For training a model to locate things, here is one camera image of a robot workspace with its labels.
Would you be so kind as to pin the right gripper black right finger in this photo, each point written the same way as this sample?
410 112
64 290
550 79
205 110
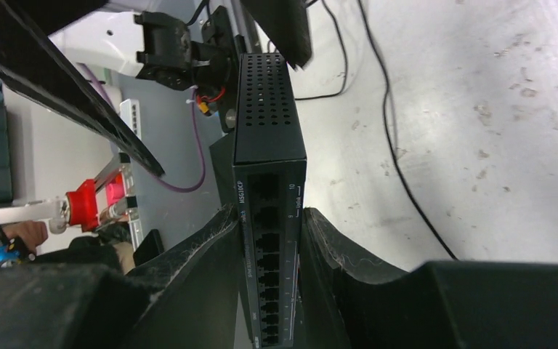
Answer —
353 299

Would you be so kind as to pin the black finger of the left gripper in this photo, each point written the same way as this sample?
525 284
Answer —
32 66
286 24

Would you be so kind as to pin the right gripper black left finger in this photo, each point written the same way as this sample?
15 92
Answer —
185 297

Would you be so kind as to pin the black network switch box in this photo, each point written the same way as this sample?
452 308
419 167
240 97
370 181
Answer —
269 167

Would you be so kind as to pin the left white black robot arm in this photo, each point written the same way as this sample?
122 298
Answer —
152 46

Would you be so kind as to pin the red fixture in background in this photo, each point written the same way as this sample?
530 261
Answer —
83 209

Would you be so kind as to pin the white device in background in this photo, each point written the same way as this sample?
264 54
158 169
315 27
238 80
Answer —
130 114

